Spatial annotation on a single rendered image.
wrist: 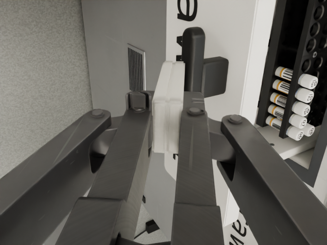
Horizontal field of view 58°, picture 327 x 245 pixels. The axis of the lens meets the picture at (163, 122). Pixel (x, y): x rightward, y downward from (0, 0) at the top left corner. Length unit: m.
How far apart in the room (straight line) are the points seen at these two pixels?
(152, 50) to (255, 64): 0.41
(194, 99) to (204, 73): 0.05
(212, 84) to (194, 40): 0.04
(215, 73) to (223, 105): 0.03
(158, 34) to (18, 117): 0.72
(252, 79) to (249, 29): 0.04
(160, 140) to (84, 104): 1.06
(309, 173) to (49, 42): 0.93
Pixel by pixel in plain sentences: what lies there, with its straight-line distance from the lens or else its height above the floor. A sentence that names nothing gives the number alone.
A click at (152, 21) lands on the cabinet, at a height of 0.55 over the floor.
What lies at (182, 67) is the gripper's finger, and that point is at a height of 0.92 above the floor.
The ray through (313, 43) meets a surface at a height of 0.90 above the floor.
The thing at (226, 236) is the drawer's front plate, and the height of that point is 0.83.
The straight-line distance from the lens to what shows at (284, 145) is 0.38.
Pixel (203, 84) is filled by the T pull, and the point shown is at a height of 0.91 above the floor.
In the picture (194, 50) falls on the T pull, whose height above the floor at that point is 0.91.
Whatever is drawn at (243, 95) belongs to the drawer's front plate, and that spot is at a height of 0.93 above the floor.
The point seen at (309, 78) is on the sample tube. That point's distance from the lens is 0.31.
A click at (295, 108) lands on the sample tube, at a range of 0.32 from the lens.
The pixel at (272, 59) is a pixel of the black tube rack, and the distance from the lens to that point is 0.33.
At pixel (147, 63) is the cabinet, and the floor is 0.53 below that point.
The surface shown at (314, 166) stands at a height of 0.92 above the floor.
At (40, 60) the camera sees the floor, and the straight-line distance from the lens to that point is 1.11.
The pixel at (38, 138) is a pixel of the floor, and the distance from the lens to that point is 1.22.
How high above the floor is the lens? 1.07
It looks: 50 degrees down
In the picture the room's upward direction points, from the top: 129 degrees clockwise
